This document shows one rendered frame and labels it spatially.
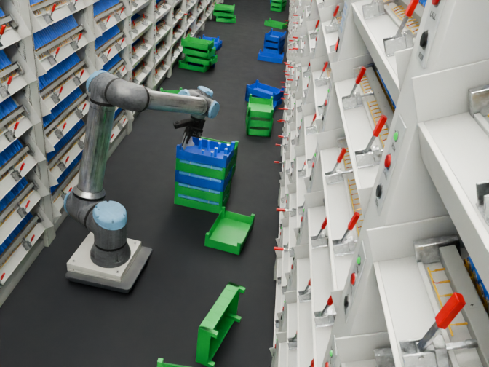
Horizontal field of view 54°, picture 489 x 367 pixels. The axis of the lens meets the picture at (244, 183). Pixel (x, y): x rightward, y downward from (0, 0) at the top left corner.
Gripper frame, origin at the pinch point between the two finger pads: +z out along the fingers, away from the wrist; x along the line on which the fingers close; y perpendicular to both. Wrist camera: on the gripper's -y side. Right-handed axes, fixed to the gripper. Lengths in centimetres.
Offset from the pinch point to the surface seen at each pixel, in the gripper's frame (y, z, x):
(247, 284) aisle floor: 29, 32, -78
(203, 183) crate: 15.9, 16.0, -10.0
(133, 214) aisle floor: -18.3, 44.9, -9.0
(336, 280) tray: -30, -65, -191
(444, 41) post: -49, -108, -207
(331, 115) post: -13, -80, -142
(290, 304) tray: 4, -16, -143
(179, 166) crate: 1.1, 11.9, -2.3
